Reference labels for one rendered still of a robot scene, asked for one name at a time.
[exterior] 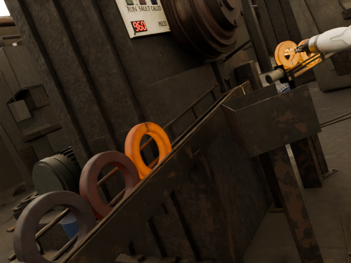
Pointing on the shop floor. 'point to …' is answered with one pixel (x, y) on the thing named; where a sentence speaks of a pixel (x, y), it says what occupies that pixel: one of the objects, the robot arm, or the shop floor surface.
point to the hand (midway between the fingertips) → (287, 51)
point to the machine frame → (141, 117)
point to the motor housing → (307, 163)
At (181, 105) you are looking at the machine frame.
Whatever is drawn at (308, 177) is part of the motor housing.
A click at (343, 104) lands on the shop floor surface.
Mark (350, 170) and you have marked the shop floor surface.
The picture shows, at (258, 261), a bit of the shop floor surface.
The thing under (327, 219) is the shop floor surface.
